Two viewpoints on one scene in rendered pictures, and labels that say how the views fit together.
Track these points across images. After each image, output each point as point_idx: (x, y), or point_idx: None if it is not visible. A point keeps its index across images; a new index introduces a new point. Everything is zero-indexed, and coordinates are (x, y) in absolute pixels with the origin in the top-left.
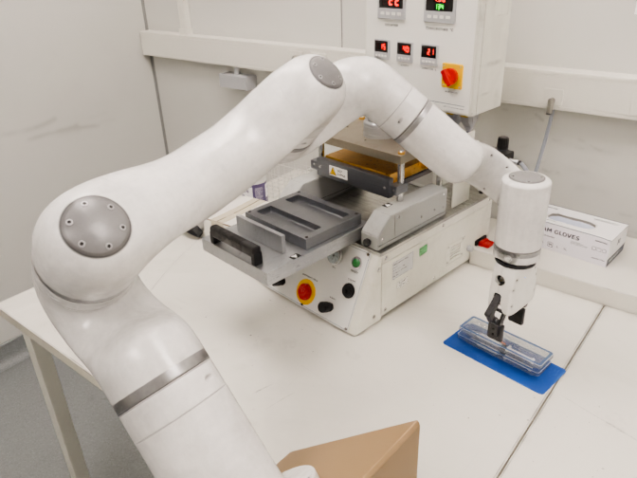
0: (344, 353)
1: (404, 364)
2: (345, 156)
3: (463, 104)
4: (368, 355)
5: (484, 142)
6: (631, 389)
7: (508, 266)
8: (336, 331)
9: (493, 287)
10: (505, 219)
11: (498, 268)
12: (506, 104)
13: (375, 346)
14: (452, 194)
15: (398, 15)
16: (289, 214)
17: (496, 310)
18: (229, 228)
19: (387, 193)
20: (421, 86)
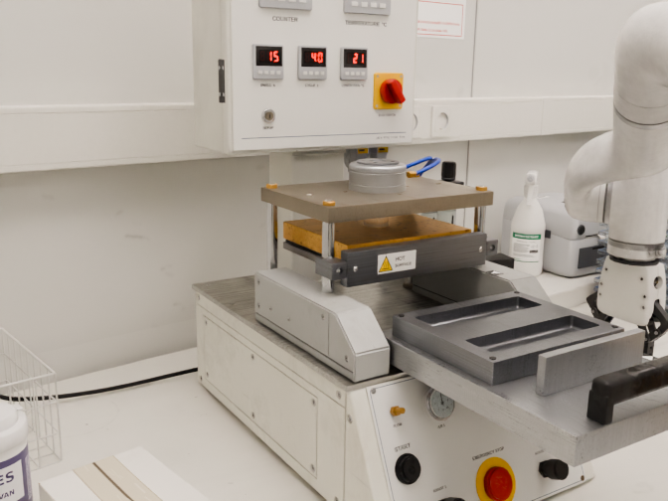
0: (639, 495)
1: (654, 452)
2: (365, 237)
3: (404, 129)
4: (639, 475)
5: (239, 223)
6: (658, 351)
7: (656, 262)
8: (578, 494)
9: (652, 295)
10: (660, 206)
11: (653, 269)
12: (260, 160)
13: (614, 465)
14: None
15: (302, 2)
16: (508, 332)
17: (647, 324)
18: (522, 403)
19: (483, 257)
20: (341, 115)
